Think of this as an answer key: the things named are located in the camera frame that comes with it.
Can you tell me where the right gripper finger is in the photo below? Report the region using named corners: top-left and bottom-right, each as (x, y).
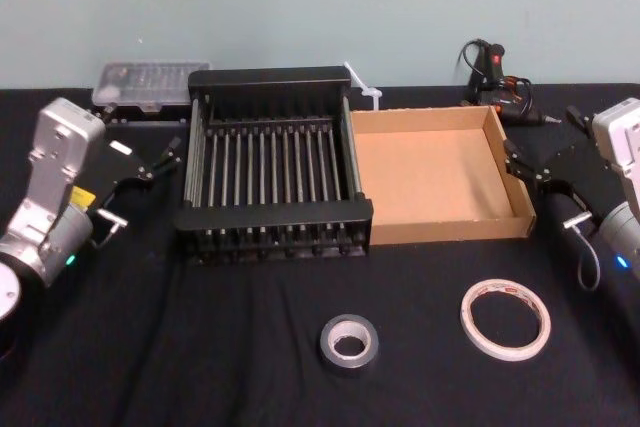
top-left (502, 138), bottom-right (551, 197)
top-left (543, 181), bottom-right (591, 217)

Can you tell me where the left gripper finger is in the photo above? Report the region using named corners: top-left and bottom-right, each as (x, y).
top-left (138, 135), bottom-right (183, 182)
top-left (98, 179), bottom-right (152, 210)

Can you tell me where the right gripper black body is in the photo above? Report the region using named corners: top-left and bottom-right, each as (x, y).
top-left (543, 133), bottom-right (622, 219)

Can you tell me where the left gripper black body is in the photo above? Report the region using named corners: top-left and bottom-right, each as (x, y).
top-left (73, 129), bottom-right (154, 214)

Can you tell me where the white tape roll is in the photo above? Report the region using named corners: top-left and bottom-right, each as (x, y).
top-left (459, 277), bottom-right (552, 362)

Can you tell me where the clear plastic case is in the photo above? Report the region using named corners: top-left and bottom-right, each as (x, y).
top-left (91, 60), bottom-right (214, 126)

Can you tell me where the shallow brown cardboard tray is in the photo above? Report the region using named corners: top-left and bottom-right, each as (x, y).
top-left (348, 104), bottom-right (537, 247)

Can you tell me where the black rack with steel bars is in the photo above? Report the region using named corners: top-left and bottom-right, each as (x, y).
top-left (173, 65), bottom-right (375, 268)

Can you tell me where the black table cloth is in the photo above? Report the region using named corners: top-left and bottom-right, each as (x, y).
top-left (0, 81), bottom-right (640, 427)

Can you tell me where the white three-armed plastic piece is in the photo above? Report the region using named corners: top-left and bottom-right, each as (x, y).
top-left (343, 60), bottom-right (384, 112)

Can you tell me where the silver tape roll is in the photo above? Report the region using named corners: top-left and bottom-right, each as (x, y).
top-left (319, 313), bottom-right (380, 378)

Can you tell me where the black corded tool red switch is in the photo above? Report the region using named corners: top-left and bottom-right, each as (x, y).
top-left (457, 39), bottom-right (546, 127)

